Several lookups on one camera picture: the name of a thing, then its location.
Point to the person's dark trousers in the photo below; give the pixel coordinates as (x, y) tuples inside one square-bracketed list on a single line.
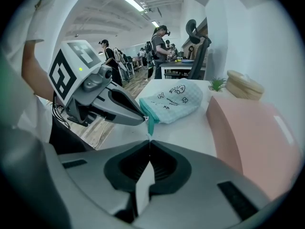
[(66, 139)]

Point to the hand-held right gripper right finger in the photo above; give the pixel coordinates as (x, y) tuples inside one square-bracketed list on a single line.
[(197, 194)]

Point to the pink box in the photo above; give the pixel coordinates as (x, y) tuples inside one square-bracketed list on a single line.
[(252, 142)]

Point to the dark table with white legs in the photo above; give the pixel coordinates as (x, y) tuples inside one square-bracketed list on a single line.
[(176, 65)]

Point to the long ceiling light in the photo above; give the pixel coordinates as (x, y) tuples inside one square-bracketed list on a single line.
[(133, 3), (155, 24)]

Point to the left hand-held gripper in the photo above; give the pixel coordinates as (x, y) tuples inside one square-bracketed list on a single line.
[(69, 73)]

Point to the small green potted plant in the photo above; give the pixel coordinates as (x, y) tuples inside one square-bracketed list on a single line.
[(217, 84)]

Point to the black office chair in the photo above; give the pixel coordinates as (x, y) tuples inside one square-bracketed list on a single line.
[(199, 56)]

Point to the person's white shirt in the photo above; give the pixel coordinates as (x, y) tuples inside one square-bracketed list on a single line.
[(26, 18)]

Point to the light blue checked pouch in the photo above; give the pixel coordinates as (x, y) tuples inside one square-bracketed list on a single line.
[(174, 101)]

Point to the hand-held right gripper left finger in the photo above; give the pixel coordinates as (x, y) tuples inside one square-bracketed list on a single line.
[(95, 182)]

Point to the person's left forearm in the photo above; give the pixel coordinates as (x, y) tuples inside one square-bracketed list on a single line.
[(35, 73)]

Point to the round wooden container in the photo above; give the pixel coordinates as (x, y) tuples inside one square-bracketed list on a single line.
[(243, 86)]

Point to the blue plate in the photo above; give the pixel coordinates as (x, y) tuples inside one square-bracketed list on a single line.
[(187, 61)]

